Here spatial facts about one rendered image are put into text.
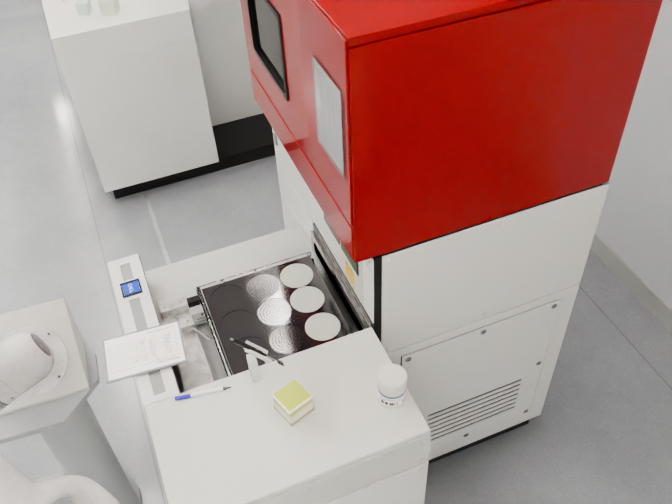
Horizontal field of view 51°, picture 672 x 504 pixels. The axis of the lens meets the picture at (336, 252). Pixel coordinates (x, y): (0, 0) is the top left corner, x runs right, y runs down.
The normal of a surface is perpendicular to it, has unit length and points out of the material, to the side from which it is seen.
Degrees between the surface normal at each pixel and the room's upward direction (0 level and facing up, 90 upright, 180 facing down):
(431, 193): 90
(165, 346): 0
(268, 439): 0
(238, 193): 0
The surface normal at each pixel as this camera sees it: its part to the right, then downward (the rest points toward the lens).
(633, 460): -0.04, -0.71
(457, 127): 0.38, 0.65
